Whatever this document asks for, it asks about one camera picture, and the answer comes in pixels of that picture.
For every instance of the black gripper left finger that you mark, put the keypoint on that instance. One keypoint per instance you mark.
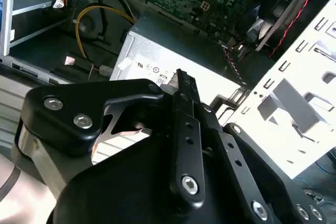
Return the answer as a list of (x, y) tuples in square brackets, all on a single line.
[(65, 119)]

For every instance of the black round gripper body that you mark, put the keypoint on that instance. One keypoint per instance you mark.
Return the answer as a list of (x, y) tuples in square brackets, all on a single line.
[(126, 187)]

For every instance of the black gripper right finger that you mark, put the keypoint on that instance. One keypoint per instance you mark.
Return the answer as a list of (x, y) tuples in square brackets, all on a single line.
[(252, 171)]

